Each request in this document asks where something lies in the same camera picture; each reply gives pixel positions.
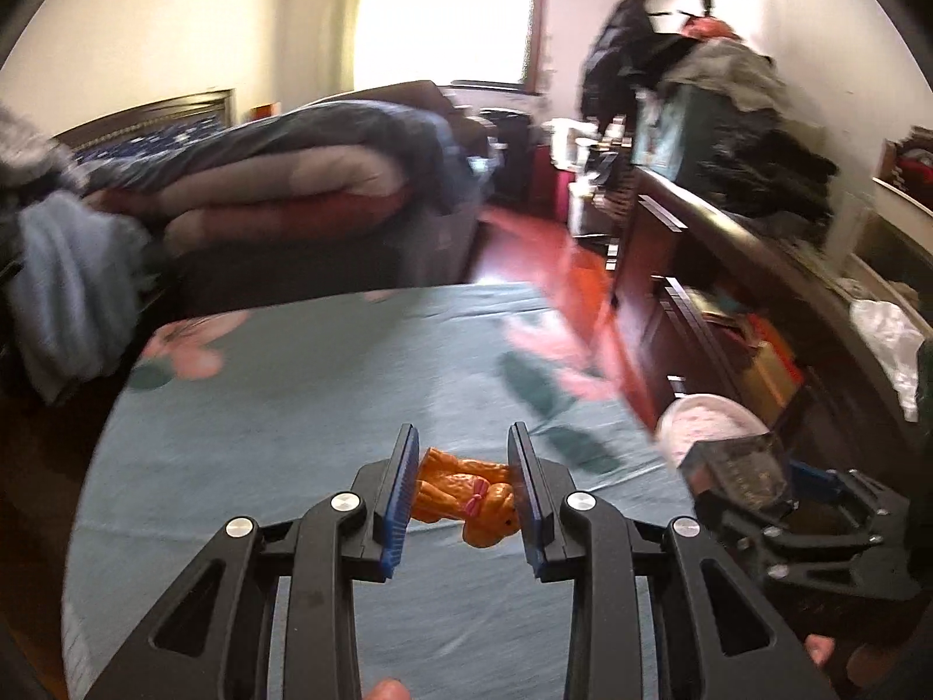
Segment white plastic bag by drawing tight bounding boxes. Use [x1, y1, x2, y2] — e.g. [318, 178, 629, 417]
[849, 299, 928, 422]

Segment light blue clothes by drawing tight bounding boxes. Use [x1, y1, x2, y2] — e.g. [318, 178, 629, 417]
[10, 197, 156, 404]

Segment orange box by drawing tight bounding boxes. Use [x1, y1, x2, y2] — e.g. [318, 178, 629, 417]
[739, 339, 804, 411]

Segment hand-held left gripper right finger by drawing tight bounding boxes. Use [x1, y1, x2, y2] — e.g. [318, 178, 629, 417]
[506, 421, 839, 700]

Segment floral teal tablecloth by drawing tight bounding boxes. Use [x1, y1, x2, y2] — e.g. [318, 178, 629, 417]
[62, 283, 701, 700]

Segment window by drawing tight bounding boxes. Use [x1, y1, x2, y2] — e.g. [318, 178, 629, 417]
[353, 0, 545, 93]

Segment person's right hand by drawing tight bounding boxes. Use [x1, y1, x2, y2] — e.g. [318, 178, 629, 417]
[805, 633, 912, 691]

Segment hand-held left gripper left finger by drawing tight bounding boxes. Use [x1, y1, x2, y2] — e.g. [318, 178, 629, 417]
[86, 423, 422, 700]

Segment grey towel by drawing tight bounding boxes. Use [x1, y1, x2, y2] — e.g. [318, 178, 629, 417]
[0, 106, 75, 200]

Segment dark blue blanket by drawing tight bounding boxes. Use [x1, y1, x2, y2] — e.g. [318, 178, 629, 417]
[182, 100, 471, 194]

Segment folded beige and maroon quilt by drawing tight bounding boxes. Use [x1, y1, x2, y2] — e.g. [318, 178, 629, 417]
[86, 146, 413, 258]

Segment pile of dark clothes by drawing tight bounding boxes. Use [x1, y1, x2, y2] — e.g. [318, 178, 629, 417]
[656, 22, 841, 236]

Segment hanging black jacket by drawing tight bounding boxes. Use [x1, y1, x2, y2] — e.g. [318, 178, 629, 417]
[579, 0, 658, 127]

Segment dark wooden headboard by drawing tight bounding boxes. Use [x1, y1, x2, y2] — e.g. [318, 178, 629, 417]
[54, 87, 236, 152]

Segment black suitcase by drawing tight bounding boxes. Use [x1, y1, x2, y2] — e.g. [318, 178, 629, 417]
[481, 108, 542, 207]

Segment cream curtain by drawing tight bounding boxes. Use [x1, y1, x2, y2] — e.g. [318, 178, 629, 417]
[280, 0, 366, 101]

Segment dark wrapper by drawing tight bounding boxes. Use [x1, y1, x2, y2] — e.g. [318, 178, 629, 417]
[680, 433, 793, 520]

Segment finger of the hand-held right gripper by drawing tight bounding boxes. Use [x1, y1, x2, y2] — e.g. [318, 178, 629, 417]
[692, 488, 801, 554]

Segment red storage box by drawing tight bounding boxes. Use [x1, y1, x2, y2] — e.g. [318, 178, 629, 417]
[539, 160, 578, 221]

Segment pink speckled plastic bowl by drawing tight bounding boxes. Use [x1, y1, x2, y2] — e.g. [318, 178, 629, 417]
[654, 394, 768, 469]

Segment orange toy bear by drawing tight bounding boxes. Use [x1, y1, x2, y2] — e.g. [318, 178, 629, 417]
[408, 447, 523, 550]

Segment dark wooden dresser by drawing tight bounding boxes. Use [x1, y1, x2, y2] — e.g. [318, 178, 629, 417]
[608, 167, 933, 498]

